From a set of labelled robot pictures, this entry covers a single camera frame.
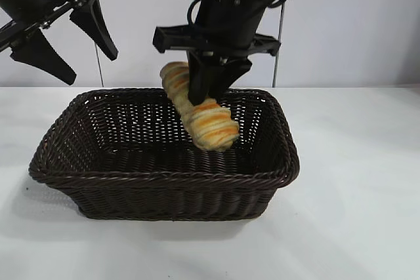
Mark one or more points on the dark brown wicker basket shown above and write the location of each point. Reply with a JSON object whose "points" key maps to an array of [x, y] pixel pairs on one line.
{"points": [[164, 181]]}

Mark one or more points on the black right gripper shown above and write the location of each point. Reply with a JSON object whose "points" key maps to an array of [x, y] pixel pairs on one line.
{"points": [[229, 24]]}

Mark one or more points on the silver vertical pole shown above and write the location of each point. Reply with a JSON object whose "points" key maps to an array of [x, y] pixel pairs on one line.
{"points": [[277, 70]]}

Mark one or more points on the thin dark vertical rod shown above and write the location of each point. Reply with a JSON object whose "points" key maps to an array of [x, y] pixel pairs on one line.
{"points": [[101, 73]]}

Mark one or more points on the long striped twisted bread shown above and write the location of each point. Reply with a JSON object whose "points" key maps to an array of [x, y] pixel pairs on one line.
{"points": [[213, 126]]}

